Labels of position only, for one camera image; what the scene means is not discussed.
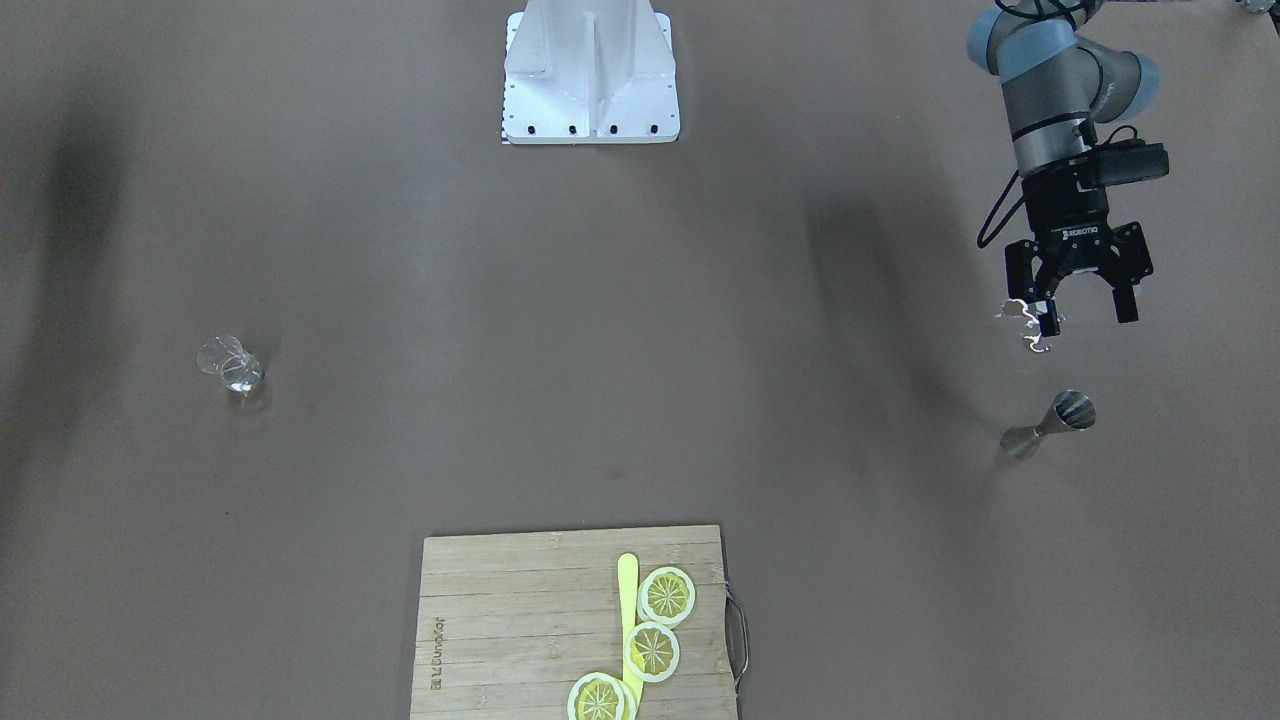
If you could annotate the lemon slice upper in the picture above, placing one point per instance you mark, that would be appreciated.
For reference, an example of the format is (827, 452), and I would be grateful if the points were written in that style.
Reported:
(666, 596)

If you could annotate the yellow plastic knife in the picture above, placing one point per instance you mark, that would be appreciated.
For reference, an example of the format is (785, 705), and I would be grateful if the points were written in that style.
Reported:
(627, 569)

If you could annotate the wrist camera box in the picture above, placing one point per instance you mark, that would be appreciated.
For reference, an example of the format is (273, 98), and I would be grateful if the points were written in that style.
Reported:
(1125, 162)

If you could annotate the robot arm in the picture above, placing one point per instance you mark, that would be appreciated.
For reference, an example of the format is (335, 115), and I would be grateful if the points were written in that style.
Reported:
(1067, 100)

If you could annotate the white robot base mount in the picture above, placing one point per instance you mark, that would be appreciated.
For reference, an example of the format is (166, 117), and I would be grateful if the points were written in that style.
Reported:
(589, 73)

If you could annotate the steel double jigger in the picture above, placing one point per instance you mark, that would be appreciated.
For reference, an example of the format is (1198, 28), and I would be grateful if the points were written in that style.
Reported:
(1070, 411)

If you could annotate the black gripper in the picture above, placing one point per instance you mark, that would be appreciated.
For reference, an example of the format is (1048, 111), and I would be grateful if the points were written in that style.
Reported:
(1068, 210)

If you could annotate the lemon slice middle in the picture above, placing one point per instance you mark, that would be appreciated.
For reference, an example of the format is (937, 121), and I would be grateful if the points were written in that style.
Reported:
(651, 652)

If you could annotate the small clear glass cup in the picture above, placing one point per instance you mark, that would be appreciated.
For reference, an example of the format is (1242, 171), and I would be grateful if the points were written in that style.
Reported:
(236, 369)

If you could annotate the lemon slice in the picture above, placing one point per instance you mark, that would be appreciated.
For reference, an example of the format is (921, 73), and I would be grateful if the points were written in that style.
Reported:
(666, 596)
(600, 696)
(651, 652)

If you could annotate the bamboo cutting board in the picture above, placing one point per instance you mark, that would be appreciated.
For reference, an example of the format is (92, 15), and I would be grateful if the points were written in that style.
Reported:
(509, 622)

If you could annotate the lemon slice lower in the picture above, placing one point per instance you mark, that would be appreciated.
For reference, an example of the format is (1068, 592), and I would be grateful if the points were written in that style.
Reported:
(600, 696)

